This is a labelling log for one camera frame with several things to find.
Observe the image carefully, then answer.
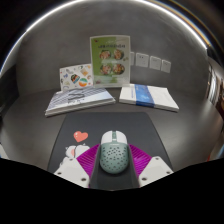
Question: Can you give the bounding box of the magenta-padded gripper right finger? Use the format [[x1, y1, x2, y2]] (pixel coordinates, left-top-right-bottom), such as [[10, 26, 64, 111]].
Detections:
[[128, 143, 175, 188]]

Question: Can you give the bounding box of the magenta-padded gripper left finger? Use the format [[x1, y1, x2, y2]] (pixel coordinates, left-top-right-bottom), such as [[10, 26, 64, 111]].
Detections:
[[53, 143, 101, 189]]

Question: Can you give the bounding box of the green and white perforated mouse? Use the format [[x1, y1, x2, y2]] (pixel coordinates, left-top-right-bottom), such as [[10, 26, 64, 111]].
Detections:
[[98, 130, 130, 175]]

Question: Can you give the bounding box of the dark mouse pad, cartoon print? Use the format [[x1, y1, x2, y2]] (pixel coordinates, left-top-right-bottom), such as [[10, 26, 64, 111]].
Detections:
[[46, 111, 174, 174]]

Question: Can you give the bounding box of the grey striped book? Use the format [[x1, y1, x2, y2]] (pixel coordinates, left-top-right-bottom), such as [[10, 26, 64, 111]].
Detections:
[[44, 87, 117, 118]]

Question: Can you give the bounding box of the white book with blue band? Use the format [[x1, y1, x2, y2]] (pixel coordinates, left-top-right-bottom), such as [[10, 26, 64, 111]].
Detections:
[[118, 83, 180, 113]]

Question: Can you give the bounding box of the white card with colourful stickers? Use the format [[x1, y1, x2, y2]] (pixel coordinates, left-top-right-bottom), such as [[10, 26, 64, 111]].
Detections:
[[59, 63, 95, 92]]

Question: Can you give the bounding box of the green standing leaflet sign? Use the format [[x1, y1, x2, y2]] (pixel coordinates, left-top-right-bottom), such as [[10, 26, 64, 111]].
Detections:
[[89, 34, 132, 89]]

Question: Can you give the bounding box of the white ceiling light strip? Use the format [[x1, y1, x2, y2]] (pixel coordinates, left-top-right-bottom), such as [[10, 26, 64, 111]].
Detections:
[[0, 0, 209, 78]]

